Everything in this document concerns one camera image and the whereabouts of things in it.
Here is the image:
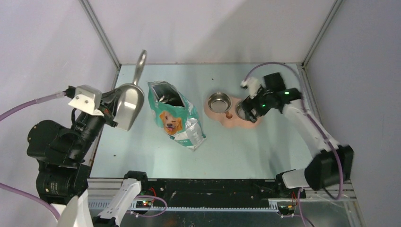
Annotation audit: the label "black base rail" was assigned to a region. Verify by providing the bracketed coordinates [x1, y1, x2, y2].
[140, 179, 305, 209]

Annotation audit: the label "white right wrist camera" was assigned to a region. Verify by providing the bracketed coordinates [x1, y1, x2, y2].
[240, 77, 261, 99]

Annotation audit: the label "green pet food bag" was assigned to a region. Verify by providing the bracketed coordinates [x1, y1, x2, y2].
[148, 81, 206, 150]

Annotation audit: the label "pink double bowl stand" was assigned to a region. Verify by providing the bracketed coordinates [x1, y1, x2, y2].
[204, 95, 262, 129]

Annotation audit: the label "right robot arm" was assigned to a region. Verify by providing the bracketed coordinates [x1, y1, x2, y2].
[240, 73, 354, 198]

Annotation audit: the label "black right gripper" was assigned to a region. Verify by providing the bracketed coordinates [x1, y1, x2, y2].
[241, 84, 274, 123]

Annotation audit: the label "steel bowl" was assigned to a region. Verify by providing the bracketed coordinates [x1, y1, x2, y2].
[207, 92, 232, 114]
[235, 99, 250, 121]

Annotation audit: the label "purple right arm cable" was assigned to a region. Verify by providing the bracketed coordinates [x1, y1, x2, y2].
[244, 62, 345, 227]

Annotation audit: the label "metal food scoop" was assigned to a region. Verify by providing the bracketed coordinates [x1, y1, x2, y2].
[114, 50, 148, 131]

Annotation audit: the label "steel bowl right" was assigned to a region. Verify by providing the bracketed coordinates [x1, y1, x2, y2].
[235, 99, 250, 121]

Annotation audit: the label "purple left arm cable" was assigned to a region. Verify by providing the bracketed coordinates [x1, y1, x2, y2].
[0, 91, 68, 220]

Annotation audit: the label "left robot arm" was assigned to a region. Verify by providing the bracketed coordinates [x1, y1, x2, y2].
[27, 89, 149, 227]

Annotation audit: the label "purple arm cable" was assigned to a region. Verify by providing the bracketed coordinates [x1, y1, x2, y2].
[244, 62, 345, 227]
[0, 91, 68, 220]

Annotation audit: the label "steel bowl left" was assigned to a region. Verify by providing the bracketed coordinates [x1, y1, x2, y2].
[207, 92, 232, 114]

